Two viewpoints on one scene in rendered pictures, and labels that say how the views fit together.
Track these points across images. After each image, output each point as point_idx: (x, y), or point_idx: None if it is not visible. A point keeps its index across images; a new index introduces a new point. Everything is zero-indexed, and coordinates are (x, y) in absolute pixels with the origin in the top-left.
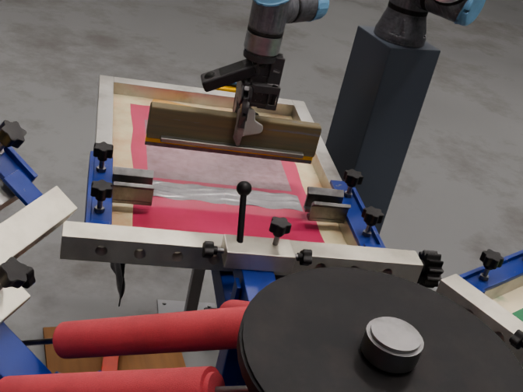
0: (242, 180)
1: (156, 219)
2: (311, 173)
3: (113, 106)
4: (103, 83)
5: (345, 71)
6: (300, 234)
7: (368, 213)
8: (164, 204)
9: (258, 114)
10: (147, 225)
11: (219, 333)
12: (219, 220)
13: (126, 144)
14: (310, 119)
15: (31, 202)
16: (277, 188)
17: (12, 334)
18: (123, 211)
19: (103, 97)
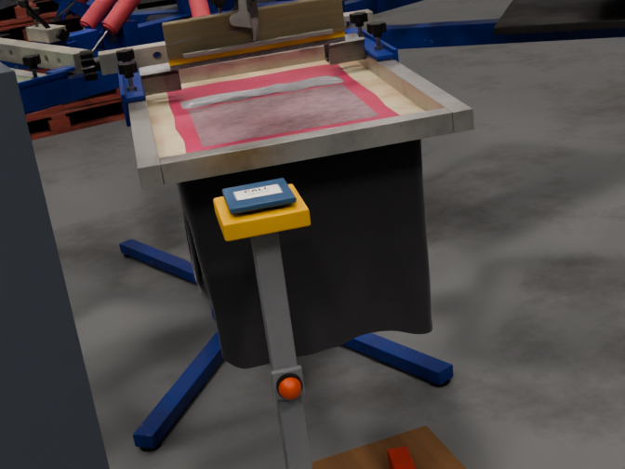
0: (244, 104)
1: (320, 69)
2: (157, 127)
3: None
4: (456, 101)
5: (37, 167)
6: (188, 90)
7: (130, 48)
8: (317, 76)
9: (230, 18)
10: (325, 66)
11: None
12: (264, 80)
13: (381, 95)
14: (138, 147)
15: None
16: (204, 108)
17: None
18: (349, 66)
19: (438, 91)
